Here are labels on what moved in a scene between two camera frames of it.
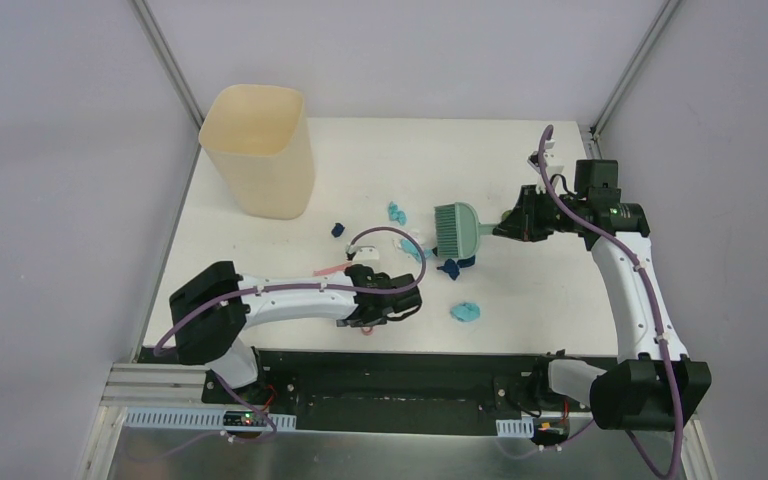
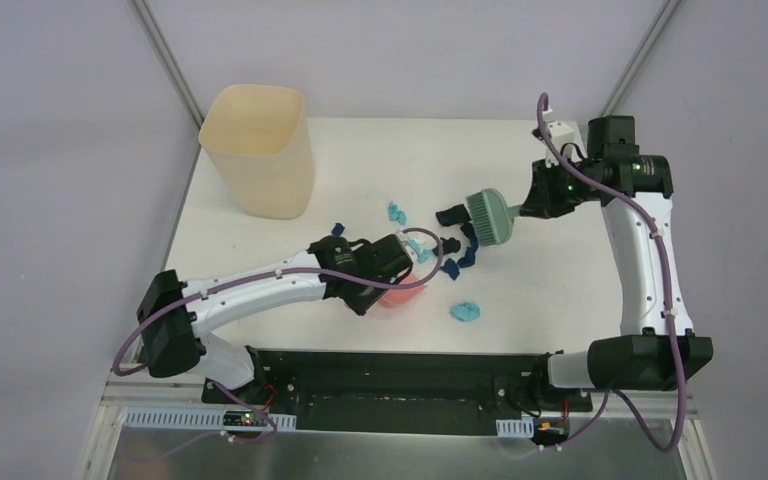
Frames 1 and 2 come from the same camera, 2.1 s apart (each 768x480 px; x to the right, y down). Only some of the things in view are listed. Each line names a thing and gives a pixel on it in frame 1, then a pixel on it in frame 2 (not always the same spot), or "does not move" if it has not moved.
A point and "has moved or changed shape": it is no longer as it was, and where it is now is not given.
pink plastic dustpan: x=366 y=330 has moved or changed shape
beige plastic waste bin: x=260 y=138 does not move
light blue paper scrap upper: x=395 y=214 does not move
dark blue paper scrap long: x=452 y=267 does not move
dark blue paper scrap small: x=337 y=229 does not move
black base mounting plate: x=401 y=392 does not move
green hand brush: x=457 y=230 → x=491 y=217
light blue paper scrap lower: x=466 y=311 does not move
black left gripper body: x=388 y=299 → x=399 y=258
